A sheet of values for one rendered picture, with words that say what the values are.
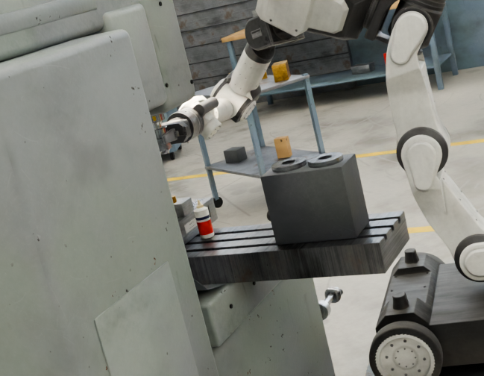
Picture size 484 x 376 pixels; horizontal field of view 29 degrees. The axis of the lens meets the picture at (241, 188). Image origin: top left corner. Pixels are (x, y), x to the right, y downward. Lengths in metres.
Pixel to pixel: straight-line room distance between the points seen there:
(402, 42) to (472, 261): 0.65
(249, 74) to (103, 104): 1.01
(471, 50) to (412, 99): 7.34
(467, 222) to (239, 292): 0.69
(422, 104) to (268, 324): 0.75
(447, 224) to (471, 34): 7.28
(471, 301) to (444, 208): 0.28
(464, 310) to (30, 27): 1.43
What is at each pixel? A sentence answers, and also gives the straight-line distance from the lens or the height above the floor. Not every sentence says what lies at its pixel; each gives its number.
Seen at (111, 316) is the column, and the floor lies 1.03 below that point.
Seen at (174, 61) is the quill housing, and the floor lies 1.43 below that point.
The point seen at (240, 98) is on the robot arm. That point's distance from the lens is 2.93.
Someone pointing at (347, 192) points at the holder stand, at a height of 1.04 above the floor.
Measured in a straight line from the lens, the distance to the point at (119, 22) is 2.25.
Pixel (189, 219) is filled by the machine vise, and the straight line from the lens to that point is 2.64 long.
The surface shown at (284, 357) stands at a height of 0.52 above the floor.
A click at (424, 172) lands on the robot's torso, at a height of 0.97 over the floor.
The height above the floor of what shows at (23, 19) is 1.63.
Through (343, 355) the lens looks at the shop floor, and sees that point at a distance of 3.93.
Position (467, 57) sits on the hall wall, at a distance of 9.99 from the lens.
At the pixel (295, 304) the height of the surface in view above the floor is 0.62.
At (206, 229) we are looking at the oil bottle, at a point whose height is 0.95.
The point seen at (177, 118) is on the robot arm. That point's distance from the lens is 2.62.
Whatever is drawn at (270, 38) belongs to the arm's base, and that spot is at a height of 1.40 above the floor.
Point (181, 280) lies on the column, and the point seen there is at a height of 0.99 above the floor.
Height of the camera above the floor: 1.65
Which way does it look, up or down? 14 degrees down
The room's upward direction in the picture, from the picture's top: 14 degrees counter-clockwise
